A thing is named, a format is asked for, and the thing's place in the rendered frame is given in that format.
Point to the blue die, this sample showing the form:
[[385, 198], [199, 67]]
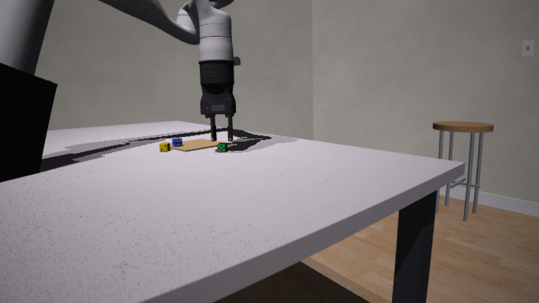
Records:
[[176, 142]]

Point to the green die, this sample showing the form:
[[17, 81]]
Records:
[[222, 147]]

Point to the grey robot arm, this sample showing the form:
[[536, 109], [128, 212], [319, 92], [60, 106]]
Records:
[[23, 24]]

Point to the tan flat mat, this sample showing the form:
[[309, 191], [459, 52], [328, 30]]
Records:
[[196, 144]]

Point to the yellow die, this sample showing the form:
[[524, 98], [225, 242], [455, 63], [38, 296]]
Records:
[[164, 147]]

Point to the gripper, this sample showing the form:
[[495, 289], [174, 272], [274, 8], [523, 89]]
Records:
[[217, 63]]

